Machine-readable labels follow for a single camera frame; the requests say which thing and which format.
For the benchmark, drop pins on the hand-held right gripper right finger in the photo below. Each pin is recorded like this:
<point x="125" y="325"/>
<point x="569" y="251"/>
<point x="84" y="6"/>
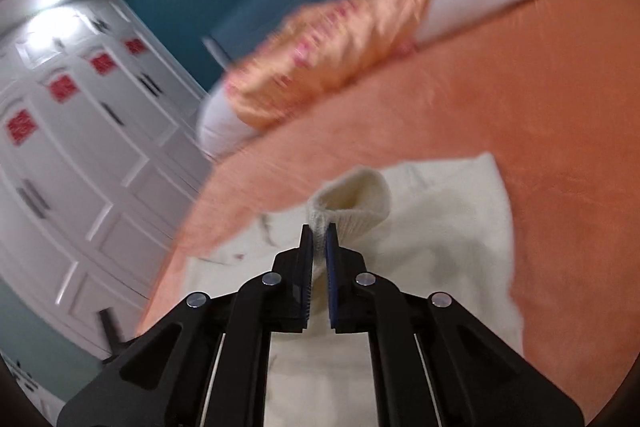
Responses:
<point x="333" y="287"/>

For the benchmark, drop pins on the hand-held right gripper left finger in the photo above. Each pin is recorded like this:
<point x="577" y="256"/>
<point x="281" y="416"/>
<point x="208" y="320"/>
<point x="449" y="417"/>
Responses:
<point x="305" y="287"/>

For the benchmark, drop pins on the cream knit sweater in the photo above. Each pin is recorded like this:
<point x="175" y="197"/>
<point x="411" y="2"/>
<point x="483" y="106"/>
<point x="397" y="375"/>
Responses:
<point x="440" y="232"/>

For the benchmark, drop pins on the orange satin pillow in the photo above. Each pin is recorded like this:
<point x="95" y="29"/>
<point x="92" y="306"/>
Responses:
<point x="325" y="52"/>

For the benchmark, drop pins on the orange plush blanket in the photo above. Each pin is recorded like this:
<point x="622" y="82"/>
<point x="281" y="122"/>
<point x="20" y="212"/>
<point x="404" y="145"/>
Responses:
<point x="500" y="107"/>

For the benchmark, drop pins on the white panelled wardrobe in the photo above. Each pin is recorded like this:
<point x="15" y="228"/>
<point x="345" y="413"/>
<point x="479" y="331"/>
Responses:
<point x="75" y="187"/>

